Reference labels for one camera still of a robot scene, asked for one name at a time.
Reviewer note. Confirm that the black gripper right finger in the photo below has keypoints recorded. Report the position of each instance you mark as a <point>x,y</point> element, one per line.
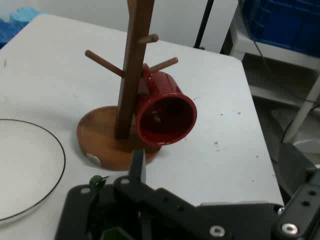
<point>302,215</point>

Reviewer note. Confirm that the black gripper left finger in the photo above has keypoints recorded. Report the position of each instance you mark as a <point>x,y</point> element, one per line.
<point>110,210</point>

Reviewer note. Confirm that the red ceramic mug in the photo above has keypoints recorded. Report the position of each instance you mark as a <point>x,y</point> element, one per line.
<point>165,85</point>

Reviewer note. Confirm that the white plate with black rim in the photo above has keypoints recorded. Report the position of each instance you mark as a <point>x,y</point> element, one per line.
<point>25,170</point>

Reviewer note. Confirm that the wooden mug tree stand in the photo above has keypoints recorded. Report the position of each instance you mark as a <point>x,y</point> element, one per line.
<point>130,75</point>

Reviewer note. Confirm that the white shelf unit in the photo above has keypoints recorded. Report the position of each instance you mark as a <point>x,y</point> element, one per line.
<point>275,53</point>

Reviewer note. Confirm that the blue plastic crate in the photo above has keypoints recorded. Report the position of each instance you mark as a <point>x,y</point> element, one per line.
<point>287,25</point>

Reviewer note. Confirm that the dark blue foam block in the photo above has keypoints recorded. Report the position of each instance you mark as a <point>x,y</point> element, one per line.
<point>8,31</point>

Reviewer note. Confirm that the black tripod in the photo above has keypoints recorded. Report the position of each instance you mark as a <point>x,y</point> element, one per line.
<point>203,25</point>

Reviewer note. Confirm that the light blue foam block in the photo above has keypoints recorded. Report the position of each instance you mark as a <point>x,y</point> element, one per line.
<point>23,15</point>

